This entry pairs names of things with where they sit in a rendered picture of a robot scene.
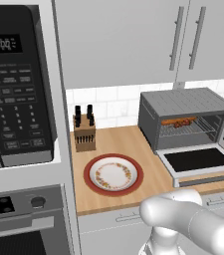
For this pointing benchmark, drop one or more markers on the wooden knife block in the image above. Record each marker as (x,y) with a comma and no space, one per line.
(84,139)

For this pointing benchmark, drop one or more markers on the black microwave oven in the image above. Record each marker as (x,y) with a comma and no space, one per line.
(17,99)

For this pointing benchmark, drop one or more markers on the red rimmed floral plate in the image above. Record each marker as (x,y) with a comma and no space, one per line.
(113,175)

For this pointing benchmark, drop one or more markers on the grey toaster oven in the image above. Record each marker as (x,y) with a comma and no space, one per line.
(183,103)

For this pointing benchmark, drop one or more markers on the red brown kebab skewer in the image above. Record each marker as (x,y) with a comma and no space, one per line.
(182,124)

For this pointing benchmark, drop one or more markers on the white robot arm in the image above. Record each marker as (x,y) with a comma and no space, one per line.
(196,219)

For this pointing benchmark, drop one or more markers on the orange baguette bread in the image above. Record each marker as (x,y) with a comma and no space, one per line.
(170,121)

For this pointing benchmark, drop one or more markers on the white drawer front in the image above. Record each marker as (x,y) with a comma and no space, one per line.
(110,235)
(221,201)

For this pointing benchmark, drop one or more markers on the grey built-in oven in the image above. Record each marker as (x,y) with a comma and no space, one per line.
(24,225)

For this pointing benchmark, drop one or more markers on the wide white cupboard door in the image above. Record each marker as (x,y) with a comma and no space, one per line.
(116,40)

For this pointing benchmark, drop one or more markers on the toaster oven glass door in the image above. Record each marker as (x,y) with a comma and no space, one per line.
(198,161)

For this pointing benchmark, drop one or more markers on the narrow white cupboard door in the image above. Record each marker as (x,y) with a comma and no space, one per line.
(219,36)

